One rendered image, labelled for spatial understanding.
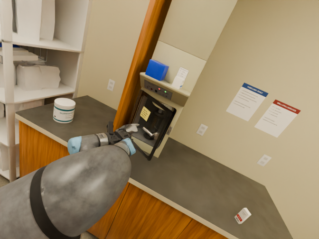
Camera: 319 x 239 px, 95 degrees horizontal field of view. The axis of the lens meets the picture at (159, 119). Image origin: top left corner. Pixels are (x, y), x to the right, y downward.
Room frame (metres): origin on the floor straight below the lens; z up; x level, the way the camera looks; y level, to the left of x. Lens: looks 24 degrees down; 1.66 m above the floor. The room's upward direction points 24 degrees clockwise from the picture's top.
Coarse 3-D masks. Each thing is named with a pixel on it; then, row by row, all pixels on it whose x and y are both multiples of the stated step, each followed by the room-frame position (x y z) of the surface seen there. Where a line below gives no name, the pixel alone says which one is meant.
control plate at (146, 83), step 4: (144, 80) 0.89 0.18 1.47; (144, 84) 0.92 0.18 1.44; (148, 84) 0.91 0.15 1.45; (152, 84) 0.89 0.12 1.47; (148, 88) 0.94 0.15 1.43; (152, 88) 0.92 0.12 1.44; (156, 88) 0.90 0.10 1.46; (160, 88) 0.88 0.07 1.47; (156, 92) 0.93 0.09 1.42; (160, 92) 0.91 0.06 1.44; (164, 92) 0.90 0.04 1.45; (168, 92) 0.88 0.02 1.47; (164, 96) 0.92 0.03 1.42; (168, 96) 0.91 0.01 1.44
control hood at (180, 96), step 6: (144, 72) 0.93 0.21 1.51; (144, 78) 0.88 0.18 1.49; (150, 78) 0.86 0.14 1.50; (156, 84) 0.87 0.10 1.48; (162, 84) 0.85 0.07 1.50; (168, 84) 0.88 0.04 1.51; (168, 90) 0.87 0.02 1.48; (174, 90) 0.85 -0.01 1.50; (180, 90) 0.87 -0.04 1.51; (162, 96) 0.94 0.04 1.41; (174, 96) 0.88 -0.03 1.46; (180, 96) 0.86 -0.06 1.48; (186, 96) 0.84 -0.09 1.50; (180, 102) 0.90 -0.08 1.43
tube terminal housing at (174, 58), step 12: (156, 48) 0.98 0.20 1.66; (168, 48) 0.97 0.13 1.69; (156, 60) 0.98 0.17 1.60; (168, 60) 0.97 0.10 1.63; (180, 60) 0.96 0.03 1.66; (192, 60) 0.96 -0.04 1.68; (204, 60) 0.95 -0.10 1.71; (168, 72) 0.97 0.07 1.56; (192, 72) 0.95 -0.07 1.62; (192, 84) 0.95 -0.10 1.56; (156, 96) 0.97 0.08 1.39; (180, 108) 0.95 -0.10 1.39; (156, 156) 0.95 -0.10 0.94
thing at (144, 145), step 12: (144, 96) 0.94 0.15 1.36; (156, 108) 0.87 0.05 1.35; (132, 120) 0.96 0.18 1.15; (144, 120) 0.90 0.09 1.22; (156, 120) 0.85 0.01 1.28; (168, 120) 0.80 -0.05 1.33; (132, 132) 0.93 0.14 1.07; (144, 132) 0.88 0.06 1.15; (144, 144) 0.85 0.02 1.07; (156, 144) 0.81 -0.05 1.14; (144, 156) 0.83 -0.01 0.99
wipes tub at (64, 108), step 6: (60, 102) 0.88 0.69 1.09; (66, 102) 0.91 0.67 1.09; (72, 102) 0.94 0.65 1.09; (54, 108) 0.86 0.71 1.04; (60, 108) 0.85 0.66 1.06; (66, 108) 0.87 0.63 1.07; (72, 108) 0.91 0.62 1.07; (54, 114) 0.85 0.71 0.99; (60, 114) 0.85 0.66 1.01; (66, 114) 0.87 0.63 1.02; (72, 114) 0.92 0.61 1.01; (60, 120) 0.85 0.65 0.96; (66, 120) 0.88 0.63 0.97; (72, 120) 0.93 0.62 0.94
